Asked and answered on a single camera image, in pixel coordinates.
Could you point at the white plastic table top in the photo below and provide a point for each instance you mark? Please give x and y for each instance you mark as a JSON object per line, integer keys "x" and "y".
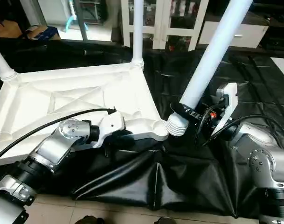
{"x": 72, "y": 98}

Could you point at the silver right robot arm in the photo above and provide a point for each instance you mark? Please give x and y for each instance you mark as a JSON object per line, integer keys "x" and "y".
{"x": 263, "y": 163}

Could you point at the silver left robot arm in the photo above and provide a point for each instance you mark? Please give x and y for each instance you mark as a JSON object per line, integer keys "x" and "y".
{"x": 48, "y": 158}

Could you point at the black work mat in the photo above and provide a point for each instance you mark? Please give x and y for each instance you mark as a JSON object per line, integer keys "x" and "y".
{"x": 179, "y": 177}

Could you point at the dark robot left foot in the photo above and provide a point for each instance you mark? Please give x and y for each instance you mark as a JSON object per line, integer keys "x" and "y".
{"x": 93, "y": 220}

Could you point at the dark robot foot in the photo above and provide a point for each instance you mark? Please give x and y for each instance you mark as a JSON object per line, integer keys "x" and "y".
{"x": 165, "y": 220}
{"x": 93, "y": 220}

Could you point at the white low drawer unit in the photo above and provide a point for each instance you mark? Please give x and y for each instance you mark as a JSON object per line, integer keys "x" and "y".
{"x": 239, "y": 35}

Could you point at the white glass-door cabinet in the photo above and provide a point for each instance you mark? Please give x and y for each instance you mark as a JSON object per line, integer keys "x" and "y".
{"x": 165, "y": 23}

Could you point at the dark robot right foot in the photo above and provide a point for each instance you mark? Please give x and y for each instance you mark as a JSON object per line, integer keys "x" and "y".
{"x": 165, "y": 220}

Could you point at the grey metal pole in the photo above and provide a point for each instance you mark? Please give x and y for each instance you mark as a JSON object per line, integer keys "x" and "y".
{"x": 81, "y": 21}

